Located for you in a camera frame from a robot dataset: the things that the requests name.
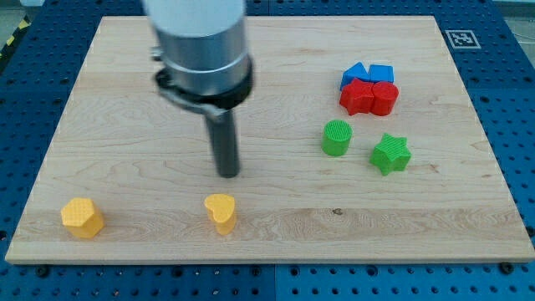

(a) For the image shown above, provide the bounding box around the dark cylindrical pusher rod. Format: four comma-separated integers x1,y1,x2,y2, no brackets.
205,110,240,178

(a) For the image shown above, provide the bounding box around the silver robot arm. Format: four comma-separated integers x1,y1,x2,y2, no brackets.
141,0,253,178

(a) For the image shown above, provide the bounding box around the yellow heart block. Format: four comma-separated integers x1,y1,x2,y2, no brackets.
204,194,237,236

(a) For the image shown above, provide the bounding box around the red heart block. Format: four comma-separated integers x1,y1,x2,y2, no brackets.
370,81,399,116

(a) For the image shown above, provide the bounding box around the yellow hexagon block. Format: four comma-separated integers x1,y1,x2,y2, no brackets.
60,197,105,238

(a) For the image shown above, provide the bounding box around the green cylinder block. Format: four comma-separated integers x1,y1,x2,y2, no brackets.
321,120,353,156

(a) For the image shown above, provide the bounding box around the red star block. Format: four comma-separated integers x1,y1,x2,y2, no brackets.
339,79,375,115

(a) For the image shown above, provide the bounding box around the wooden board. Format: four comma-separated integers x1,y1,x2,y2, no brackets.
6,16,534,265

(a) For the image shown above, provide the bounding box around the blue triangle block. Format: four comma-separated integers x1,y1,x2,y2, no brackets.
339,62,370,91

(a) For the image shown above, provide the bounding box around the blue cube block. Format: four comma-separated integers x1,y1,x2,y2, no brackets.
369,64,395,83

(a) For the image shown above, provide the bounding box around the green star block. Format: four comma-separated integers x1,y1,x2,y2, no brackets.
369,133,412,176

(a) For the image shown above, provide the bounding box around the white fiducial marker tag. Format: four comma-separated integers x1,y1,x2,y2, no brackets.
445,29,481,49

